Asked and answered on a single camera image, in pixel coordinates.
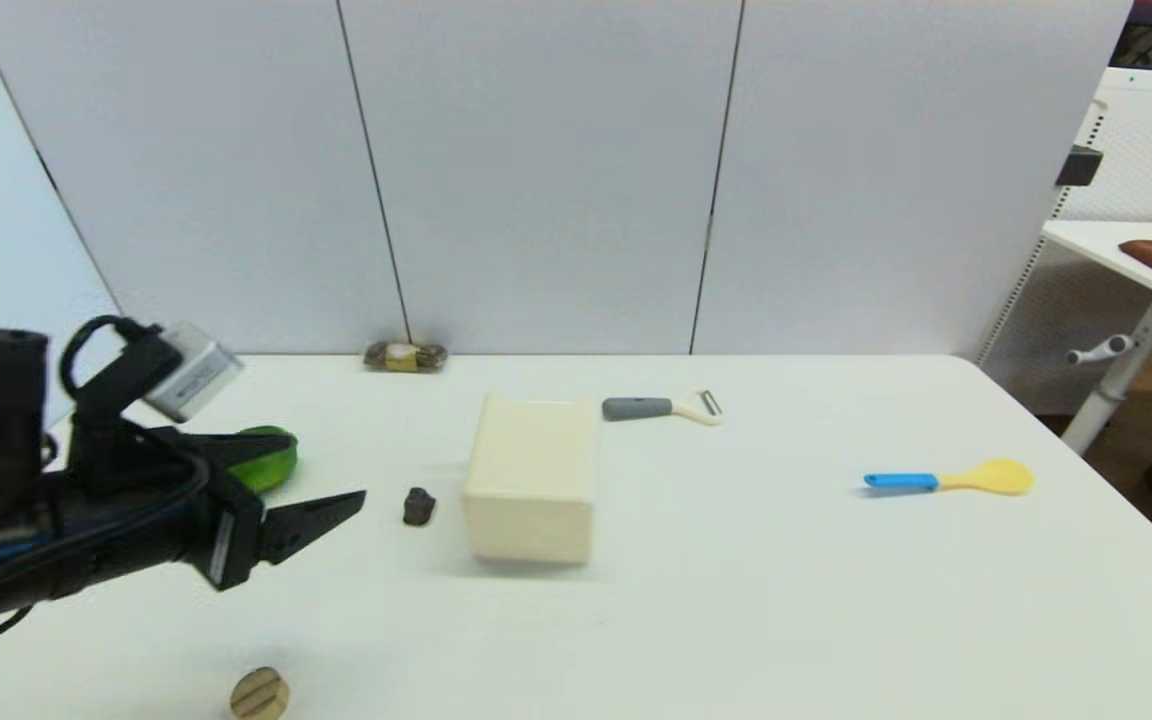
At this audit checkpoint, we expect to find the green lime fruit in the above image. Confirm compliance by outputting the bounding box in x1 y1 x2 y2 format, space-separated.
234 425 300 494

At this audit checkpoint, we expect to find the round wooden disc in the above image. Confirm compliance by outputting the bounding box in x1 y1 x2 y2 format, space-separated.
230 667 291 720

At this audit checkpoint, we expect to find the dark wrapped bundle yellow band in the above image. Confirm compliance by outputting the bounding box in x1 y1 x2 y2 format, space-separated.
363 341 449 374

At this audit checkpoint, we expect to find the cream rectangular box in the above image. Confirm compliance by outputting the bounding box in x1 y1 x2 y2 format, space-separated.
462 393 605 566

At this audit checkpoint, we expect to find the white side desk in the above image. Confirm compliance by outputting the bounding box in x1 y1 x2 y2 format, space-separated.
1042 221 1152 458

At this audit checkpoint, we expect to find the black clamp block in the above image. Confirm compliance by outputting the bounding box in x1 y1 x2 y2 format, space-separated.
1054 146 1103 189

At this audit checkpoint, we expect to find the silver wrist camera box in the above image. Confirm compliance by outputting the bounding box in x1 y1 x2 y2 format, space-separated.
141 322 245 423

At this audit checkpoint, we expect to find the black looping cable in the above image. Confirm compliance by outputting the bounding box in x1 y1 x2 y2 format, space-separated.
58 315 169 403

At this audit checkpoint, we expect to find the grey handled white peeler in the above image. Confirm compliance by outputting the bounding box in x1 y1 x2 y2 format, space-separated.
602 390 724 427

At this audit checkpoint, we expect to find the blue handled yellow spoon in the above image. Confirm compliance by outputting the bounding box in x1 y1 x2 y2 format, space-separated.
863 459 1035 497

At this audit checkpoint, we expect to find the grey desk crank handle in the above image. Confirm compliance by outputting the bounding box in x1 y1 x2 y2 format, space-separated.
1066 335 1135 366

